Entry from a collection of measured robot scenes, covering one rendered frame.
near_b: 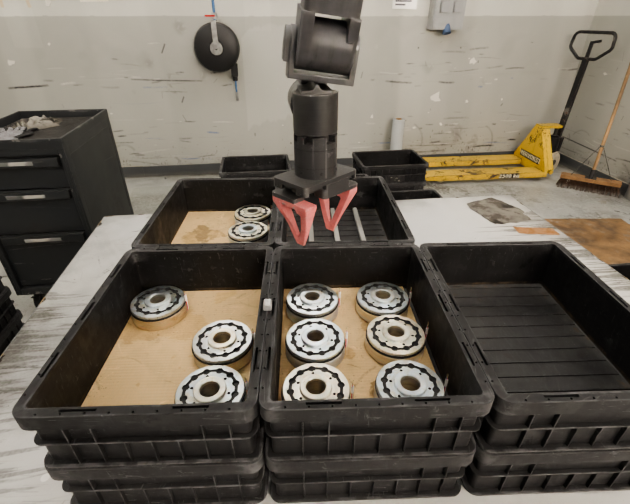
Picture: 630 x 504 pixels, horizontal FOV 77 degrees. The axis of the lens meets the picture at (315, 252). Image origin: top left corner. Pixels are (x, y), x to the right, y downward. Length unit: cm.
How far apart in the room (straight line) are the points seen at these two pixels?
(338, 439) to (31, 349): 75
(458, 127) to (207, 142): 247
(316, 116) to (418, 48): 360
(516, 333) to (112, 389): 71
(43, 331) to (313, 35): 92
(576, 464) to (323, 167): 57
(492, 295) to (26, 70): 396
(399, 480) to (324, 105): 53
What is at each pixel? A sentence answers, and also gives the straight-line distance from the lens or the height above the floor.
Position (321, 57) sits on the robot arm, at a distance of 50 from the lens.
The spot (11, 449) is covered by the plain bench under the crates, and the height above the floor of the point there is 70.
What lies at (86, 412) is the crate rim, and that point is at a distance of 59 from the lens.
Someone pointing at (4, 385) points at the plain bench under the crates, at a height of 70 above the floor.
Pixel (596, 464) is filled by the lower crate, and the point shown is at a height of 77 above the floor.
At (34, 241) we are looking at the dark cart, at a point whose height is 43.
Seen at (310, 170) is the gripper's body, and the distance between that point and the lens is 52.
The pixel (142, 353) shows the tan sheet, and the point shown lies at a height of 83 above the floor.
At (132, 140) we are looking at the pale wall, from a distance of 412.
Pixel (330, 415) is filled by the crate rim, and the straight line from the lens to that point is 53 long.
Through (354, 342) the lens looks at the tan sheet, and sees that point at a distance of 74.
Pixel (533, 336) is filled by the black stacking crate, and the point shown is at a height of 83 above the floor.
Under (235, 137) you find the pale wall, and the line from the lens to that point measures 395.
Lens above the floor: 134
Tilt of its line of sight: 31 degrees down
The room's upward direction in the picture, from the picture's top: straight up
